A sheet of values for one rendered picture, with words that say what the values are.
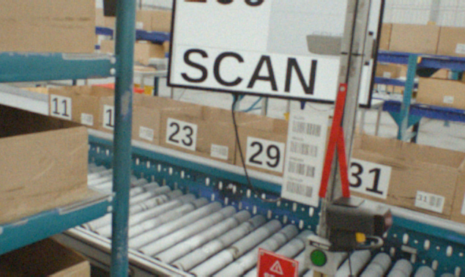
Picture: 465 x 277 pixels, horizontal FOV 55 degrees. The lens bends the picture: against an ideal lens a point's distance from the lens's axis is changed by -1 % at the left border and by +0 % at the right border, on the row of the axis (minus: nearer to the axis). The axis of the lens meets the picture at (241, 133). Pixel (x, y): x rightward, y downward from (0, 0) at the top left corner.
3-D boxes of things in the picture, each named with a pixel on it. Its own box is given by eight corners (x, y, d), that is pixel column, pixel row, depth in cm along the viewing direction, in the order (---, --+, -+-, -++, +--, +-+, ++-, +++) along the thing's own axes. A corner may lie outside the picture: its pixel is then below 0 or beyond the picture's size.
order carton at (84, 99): (47, 119, 238) (47, 86, 234) (91, 113, 263) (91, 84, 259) (98, 132, 218) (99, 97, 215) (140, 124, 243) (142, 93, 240)
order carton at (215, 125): (158, 147, 198) (160, 109, 195) (199, 138, 223) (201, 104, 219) (233, 167, 178) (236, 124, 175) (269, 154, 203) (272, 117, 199)
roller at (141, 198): (64, 237, 149) (58, 223, 150) (168, 198, 193) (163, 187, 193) (72, 231, 146) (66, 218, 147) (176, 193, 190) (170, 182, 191)
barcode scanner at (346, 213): (383, 265, 83) (384, 210, 81) (322, 253, 89) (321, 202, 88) (392, 253, 88) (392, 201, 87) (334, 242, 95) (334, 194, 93)
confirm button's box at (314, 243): (301, 267, 96) (304, 237, 94) (307, 262, 98) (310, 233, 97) (332, 278, 92) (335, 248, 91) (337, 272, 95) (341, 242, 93)
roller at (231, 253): (181, 287, 123) (181, 271, 123) (271, 229, 167) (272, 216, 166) (195, 294, 121) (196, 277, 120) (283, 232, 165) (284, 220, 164)
